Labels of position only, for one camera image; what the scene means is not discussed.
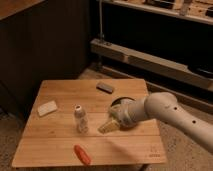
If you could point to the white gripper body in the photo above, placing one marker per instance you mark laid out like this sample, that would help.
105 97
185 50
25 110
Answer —
121 115

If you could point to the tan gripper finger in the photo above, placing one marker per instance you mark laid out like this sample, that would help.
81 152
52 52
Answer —
109 126

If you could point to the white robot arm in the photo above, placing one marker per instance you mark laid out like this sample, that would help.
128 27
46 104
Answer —
164 106

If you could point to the green plate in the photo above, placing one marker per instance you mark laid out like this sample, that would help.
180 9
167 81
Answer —
121 100

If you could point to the grey rectangular block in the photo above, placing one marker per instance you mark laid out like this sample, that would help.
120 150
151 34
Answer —
105 87

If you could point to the red orange oblong object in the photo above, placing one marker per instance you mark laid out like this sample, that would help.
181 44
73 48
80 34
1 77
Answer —
82 155

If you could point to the wooden table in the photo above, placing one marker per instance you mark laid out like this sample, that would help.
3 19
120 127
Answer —
48 141

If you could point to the white sponge block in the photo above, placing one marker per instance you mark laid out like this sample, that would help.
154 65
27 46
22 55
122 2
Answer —
47 108

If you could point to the wooden shelf rack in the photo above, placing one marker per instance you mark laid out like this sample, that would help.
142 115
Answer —
156 40

